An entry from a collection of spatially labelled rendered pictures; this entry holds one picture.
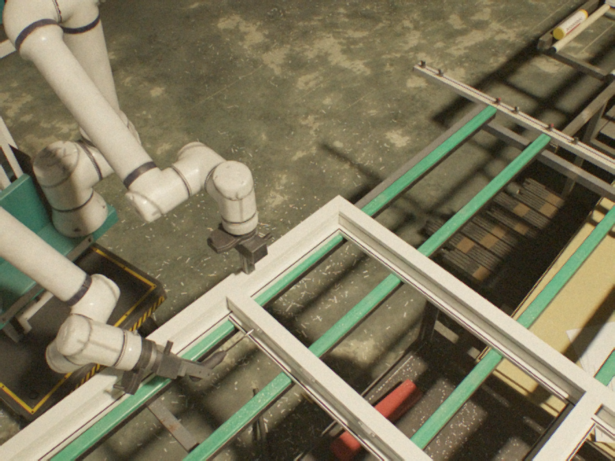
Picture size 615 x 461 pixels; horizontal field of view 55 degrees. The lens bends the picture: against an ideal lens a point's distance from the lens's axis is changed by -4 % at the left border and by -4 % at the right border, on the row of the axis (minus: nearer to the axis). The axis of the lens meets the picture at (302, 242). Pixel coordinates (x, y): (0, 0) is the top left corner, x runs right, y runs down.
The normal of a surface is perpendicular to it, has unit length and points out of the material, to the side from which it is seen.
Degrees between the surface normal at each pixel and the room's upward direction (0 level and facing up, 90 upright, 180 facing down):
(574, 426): 0
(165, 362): 56
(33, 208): 90
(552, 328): 0
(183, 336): 90
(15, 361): 0
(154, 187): 30
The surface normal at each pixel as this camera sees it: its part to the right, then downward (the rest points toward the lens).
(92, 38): 0.73, 0.61
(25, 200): 0.83, 0.41
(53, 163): -0.13, -0.50
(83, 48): 0.29, 0.83
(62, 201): 0.09, 0.77
